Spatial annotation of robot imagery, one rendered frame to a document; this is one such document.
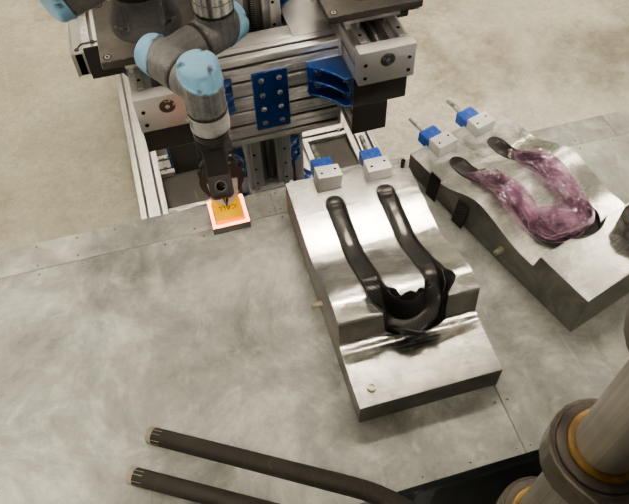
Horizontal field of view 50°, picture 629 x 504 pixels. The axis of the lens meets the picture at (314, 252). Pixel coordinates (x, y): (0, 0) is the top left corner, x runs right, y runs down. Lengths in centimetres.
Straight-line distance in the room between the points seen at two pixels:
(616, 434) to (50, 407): 98
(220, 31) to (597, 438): 96
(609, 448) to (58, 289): 109
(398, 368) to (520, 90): 204
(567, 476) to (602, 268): 68
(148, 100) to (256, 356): 58
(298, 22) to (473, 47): 165
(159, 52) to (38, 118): 186
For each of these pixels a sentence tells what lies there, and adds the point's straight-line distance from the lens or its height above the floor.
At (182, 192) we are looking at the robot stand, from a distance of 234.
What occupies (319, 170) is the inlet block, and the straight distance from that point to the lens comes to 137.
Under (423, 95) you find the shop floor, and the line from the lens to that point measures 297.
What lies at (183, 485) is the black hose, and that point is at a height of 85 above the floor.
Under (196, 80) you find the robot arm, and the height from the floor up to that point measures 119.
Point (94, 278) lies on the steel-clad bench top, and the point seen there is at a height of 80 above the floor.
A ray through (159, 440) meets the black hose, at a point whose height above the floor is 83.
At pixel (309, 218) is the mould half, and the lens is 134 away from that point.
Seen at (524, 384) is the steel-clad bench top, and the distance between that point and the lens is 129.
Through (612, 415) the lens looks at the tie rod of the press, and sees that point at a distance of 63.
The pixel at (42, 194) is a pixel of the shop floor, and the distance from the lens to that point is 278.
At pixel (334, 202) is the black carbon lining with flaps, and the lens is 137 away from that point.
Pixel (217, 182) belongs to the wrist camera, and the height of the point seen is 98.
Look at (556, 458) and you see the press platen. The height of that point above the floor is 129.
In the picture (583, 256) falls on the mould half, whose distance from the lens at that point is 134.
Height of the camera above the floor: 193
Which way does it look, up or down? 54 degrees down
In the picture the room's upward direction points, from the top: 2 degrees counter-clockwise
